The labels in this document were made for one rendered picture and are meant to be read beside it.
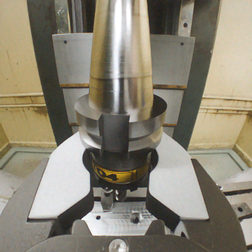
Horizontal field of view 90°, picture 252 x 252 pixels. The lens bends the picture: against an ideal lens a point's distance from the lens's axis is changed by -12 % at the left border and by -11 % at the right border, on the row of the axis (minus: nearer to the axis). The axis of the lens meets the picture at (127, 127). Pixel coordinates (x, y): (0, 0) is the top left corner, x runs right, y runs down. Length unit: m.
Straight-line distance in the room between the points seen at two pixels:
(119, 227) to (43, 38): 0.65
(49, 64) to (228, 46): 1.01
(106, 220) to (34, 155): 1.07
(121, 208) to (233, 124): 1.16
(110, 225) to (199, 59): 0.62
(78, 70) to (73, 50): 0.07
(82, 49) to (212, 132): 1.12
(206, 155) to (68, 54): 1.24
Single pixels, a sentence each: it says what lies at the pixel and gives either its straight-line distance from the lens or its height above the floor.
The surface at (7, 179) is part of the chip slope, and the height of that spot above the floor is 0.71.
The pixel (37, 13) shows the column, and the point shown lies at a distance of 0.65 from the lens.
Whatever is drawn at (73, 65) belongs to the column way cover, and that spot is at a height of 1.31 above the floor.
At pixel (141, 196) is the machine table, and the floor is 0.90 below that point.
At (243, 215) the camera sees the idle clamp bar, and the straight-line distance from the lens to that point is 0.57.
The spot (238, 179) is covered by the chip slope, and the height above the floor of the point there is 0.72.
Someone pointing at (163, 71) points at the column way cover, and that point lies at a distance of 0.54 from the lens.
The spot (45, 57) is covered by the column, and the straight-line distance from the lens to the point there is 0.64.
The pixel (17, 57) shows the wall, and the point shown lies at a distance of 1.14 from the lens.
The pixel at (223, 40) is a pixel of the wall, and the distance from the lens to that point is 1.10.
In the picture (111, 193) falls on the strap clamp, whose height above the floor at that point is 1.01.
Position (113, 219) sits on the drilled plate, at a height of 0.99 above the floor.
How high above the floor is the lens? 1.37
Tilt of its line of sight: 30 degrees down
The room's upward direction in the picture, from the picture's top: 1 degrees clockwise
